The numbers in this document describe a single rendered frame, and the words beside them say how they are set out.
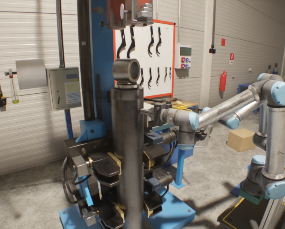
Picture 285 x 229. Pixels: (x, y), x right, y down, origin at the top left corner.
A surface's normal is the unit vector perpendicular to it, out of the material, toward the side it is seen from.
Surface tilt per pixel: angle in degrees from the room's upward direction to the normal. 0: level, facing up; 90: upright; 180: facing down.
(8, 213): 0
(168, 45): 90
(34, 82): 124
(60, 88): 90
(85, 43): 90
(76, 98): 90
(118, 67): 70
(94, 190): 0
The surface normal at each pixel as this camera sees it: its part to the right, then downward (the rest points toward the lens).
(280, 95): -0.11, 0.18
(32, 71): 0.57, 0.06
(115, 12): 0.42, 0.27
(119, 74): -0.44, 0.49
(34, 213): 0.00, -0.95
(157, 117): -0.54, 0.25
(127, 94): 0.12, 0.30
